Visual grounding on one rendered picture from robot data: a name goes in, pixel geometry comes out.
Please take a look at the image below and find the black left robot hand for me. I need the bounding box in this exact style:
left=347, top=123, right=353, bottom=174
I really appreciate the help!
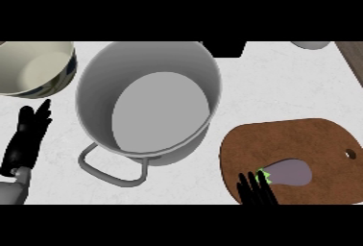
left=0, top=98, right=55, bottom=178

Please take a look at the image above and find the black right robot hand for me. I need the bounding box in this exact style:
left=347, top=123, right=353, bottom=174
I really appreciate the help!
left=236, top=170, right=280, bottom=206

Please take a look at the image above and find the purple eggplant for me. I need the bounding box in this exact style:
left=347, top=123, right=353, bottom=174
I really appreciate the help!
left=255, top=159, right=314, bottom=186

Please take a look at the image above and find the brown wooden cutting board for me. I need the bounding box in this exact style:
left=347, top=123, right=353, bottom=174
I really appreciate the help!
left=218, top=117, right=363, bottom=206

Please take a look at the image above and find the grey metal pot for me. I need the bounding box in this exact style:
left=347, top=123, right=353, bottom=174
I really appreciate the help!
left=75, top=41, right=224, bottom=188

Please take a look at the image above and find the cream bowl with dark pattern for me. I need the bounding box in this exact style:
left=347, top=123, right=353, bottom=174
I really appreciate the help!
left=0, top=41, right=78, bottom=100

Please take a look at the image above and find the black block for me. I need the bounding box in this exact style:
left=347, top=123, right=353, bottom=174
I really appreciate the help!
left=199, top=41, right=248, bottom=59

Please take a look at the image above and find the dark brown wooden panel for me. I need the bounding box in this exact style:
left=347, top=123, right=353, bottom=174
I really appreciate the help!
left=334, top=41, right=363, bottom=85

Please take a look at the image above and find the white round object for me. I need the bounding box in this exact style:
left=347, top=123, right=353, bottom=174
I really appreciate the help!
left=289, top=41, right=332, bottom=51

